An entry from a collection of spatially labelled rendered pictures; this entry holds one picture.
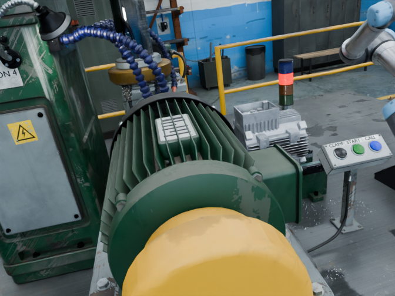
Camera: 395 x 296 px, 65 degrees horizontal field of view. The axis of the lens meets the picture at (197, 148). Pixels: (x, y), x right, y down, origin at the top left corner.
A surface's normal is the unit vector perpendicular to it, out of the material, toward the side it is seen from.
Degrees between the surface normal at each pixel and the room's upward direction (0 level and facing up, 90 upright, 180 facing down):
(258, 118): 90
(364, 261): 0
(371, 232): 0
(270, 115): 90
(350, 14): 90
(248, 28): 90
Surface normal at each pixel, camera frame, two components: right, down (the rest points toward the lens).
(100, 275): -0.13, -0.90
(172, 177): -0.18, -0.60
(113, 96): 0.25, 0.38
